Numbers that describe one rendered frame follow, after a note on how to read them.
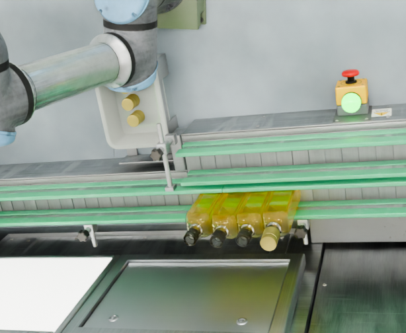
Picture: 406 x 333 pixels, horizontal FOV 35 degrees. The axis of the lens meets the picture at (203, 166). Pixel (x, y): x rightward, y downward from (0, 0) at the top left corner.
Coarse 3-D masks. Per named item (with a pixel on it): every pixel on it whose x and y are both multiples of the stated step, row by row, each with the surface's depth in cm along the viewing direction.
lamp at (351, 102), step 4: (348, 92) 146; (352, 92) 146; (344, 96) 146; (348, 96) 145; (352, 96) 144; (356, 96) 144; (344, 100) 145; (348, 100) 144; (352, 100) 144; (356, 100) 144; (360, 100) 145; (344, 104) 145; (348, 104) 145; (352, 104) 144; (356, 104) 144; (360, 104) 146; (344, 108) 146; (348, 108) 145; (352, 108) 145; (356, 108) 145
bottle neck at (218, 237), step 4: (216, 228) 138; (220, 228) 137; (224, 228) 137; (216, 232) 135; (220, 232) 135; (224, 232) 136; (212, 236) 134; (216, 236) 134; (220, 236) 134; (224, 236) 135; (212, 240) 135; (216, 240) 136; (220, 240) 134; (224, 240) 135; (212, 244) 135; (216, 244) 135; (220, 244) 134
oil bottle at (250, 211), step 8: (248, 192) 149; (256, 192) 148; (264, 192) 147; (248, 200) 144; (256, 200) 144; (264, 200) 143; (240, 208) 141; (248, 208) 140; (256, 208) 140; (240, 216) 137; (248, 216) 137; (256, 216) 136; (240, 224) 137; (248, 224) 136; (256, 224) 136; (256, 232) 137
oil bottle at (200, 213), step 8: (200, 200) 148; (208, 200) 147; (216, 200) 147; (192, 208) 144; (200, 208) 143; (208, 208) 143; (192, 216) 141; (200, 216) 140; (208, 216) 140; (200, 224) 139; (208, 224) 140; (208, 232) 141
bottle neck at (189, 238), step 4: (192, 224) 140; (196, 224) 139; (192, 228) 138; (196, 228) 138; (200, 228) 139; (188, 232) 136; (192, 232) 136; (196, 232) 137; (200, 232) 139; (184, 236) 136; (188, 236) 138; (192, 236) 135; (196, 236) 136; (184, 240) 136; (188, 240) 137; (192, 240) 137; (196, 240) 136; (188, 244) 136; (192, 244) 136
